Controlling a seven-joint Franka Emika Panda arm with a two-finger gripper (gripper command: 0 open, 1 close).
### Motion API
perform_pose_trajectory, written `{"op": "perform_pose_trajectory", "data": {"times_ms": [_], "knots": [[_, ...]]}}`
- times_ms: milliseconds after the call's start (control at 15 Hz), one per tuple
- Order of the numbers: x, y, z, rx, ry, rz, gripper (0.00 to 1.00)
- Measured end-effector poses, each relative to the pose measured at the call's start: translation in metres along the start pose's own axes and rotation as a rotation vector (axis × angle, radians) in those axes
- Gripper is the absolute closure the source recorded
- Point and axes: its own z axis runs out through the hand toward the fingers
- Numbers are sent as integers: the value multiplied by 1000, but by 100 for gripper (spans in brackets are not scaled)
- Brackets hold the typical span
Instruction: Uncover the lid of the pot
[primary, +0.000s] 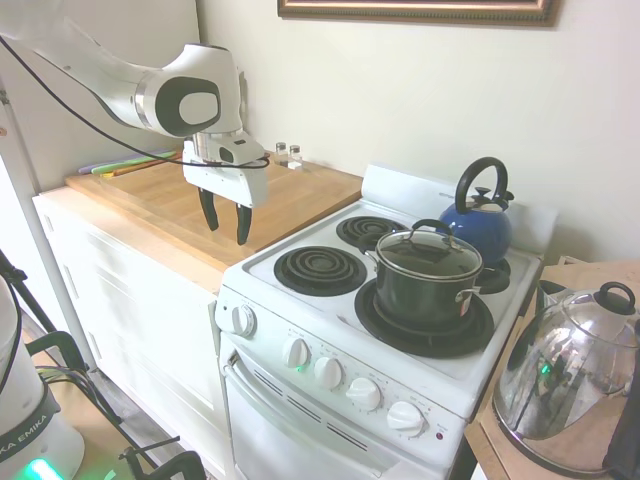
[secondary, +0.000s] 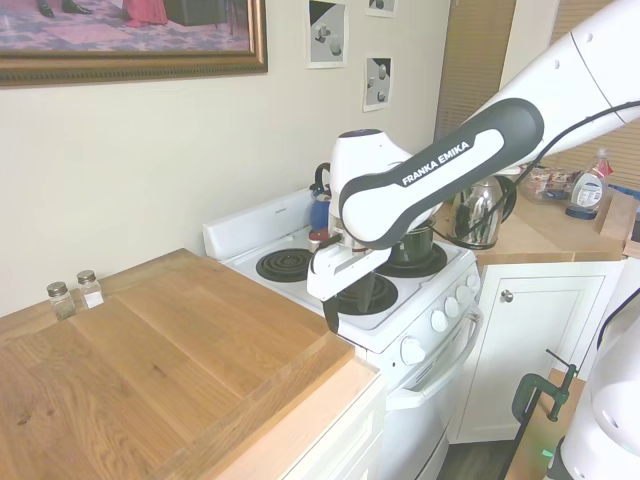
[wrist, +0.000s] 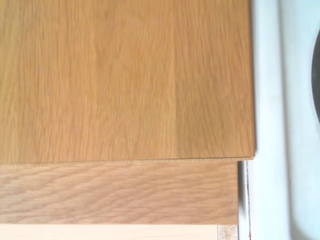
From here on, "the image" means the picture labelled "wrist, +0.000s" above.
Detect large wooden cutting board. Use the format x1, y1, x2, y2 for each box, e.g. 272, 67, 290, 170
0, 0, 258, 225

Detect white electric stove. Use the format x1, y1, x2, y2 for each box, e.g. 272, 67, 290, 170
237, 0, 320, 240

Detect small black coil burner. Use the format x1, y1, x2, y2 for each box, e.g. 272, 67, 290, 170
310, 31, 320, 125

